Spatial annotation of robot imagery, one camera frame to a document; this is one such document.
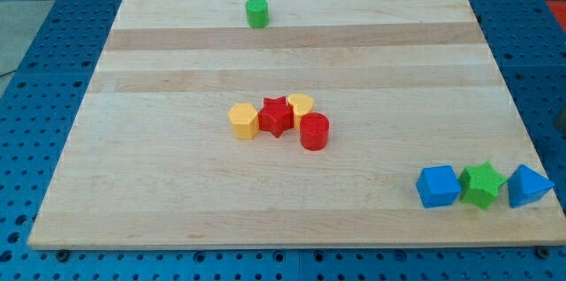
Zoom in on green star block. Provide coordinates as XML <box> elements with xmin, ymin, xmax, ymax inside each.
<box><xmin>458</xmin><ymin>162</ymin><xmax>507</xmax><ymax>210</ymax></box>

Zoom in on blue triangle block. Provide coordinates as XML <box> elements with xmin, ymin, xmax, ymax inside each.
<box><xmin>507</xmin><ymin>164</ymin><xmax>555</xmax><ymax>209</ymax></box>

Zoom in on blue cube block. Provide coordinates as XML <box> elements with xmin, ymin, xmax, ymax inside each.
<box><xmin>416</xmin><ymin>165</ymin><xmax>462</xmax><ymax>209</ymax></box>

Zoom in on yellow hexagon block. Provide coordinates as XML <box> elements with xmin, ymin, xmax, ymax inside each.
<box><xmin>227</xmin><ymin>103</ymin><xmax>259</xmax><ymax>140</ymax></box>

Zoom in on red cylinder block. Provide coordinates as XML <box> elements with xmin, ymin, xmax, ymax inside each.
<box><xmin>300</xmin><ymin>112</ymin><xmax>330</xmax><ymax>151</ymax></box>

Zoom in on red star block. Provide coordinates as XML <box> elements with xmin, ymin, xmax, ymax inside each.
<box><xmin>258</xmin><ymin>96</ymin><xmax>294</xmax><ymax>138</ymax></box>

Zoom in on blue perforated table frame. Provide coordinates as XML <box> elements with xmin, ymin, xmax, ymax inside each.
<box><xmin>1</xmin><ymin>0</ymin><xmax>565</xmax><ymax>280</ymax></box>

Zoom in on wooden board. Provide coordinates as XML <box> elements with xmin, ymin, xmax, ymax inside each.
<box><xmin>27</xmin><ymin>0</ymin><xmax>565</xmax><ymax>251</ymax></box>

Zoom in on green cylinder block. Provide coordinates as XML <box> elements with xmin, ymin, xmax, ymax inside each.
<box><xmin>245</xmin><ymin>0</ymin><xmax>269</xmax><ymax>28</ymax></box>

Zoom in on yellow heart block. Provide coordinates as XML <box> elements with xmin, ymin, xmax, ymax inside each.
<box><xmin>287</xmin><ymin>93</ymin><xmax>315</xmax><ymax>130</ymax></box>

